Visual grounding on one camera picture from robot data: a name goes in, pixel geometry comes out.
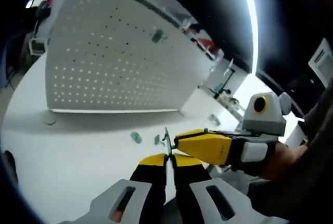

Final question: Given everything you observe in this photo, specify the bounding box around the person's right hand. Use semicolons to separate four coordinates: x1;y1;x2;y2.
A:
247;142;309;180

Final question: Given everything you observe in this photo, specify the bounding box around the black table cable grommet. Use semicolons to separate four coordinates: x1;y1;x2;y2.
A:
4;150;19;182

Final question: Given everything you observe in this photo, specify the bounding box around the orange red panel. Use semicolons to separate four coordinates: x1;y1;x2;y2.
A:
196;38;216;52

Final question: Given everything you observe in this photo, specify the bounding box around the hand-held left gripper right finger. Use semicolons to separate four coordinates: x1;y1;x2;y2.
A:
173;153;289;224

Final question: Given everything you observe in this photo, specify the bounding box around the white plastic basket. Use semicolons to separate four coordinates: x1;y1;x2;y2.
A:
29;38;49;56

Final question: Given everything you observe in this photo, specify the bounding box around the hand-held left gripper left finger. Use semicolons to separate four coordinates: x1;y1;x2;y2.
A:
58;153;169;224

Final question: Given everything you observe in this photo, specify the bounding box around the ceiling light strip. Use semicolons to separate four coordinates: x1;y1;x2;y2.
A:
238;0;260;74

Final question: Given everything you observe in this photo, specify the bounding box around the white perforated mounting plate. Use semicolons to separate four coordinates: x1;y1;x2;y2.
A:
44;0;209;114

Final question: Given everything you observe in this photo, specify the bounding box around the person's dark shirt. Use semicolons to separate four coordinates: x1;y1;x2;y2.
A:
246;78;333;224

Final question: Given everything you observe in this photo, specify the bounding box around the round white stand foot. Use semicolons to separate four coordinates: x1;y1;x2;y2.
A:
43;113;57;126

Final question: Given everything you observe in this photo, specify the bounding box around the green black kick scooter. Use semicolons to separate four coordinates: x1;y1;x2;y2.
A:
213;69;235;99

